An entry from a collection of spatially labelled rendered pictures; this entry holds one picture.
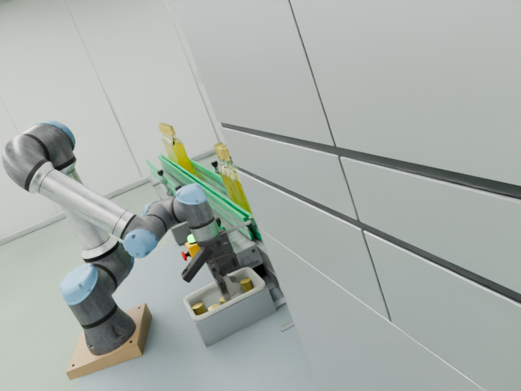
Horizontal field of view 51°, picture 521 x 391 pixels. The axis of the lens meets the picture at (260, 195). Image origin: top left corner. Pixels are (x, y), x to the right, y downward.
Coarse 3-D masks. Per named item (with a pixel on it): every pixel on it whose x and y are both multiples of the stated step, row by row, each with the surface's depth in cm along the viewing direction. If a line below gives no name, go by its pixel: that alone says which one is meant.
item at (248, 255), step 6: (246, 246) 171; (252, 246) 170; (240, 252) 169; (246, 252) 170; (252, 252) 170; (258, 252) 171; (240, 258) 169; (246, 258) 169; (252, 258) 171; (258, 258) 171; (240, 264) 170; (246, 264) 170; (252, 264) 171; (258, 264) 172
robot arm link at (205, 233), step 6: (204, 228) 149; (210, 228) 150; (216, 228) 152; (192, 234) 152; (198, 234) 150; (204, 234) 150; (210, 234) 150; (216, 234) 152; (198, 240) 151; (204, 240) 151
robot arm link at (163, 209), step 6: (174, 198) 152; (150, 204) 154; (156, 204) 153; (162, 204) 152; (168, 204) 151; (144, 210) 154; (150, 210) 150; (156, 210) 149; (162, 210) 150; (168, 210) 150; (162, 216) 148; (168, 216) 150; (174, 216) 150; (168, 222) 149; (174, 222) 152; (180, 222) 152; (168, 228) 150
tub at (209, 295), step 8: (240, 272) 167; (248, 272) 166; (240, 280) 167; (256, 280) 159; (208, 288) 164; (216, 288) 165; (256, 288) 152; (192, 296) 163; (200, 296) 164; (208, 296) 164; (216, 296) 165; (232, 296) 167; (240, 296) 150; (192, 304) 163; (208, 304) 165; (224, 304) 150; (232, 304) 151; (192, 312) 152; (208, 312) 148; (216, 312) 150
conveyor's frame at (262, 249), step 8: (152, 176) 324; (160, 184) 297; (160, 192) 306; (256, 240) 174; (264, 248) 166; (264, 256) 167; (264, 264) 172; (232, 272) 176; (256, 272) 181; (264, 272) 179
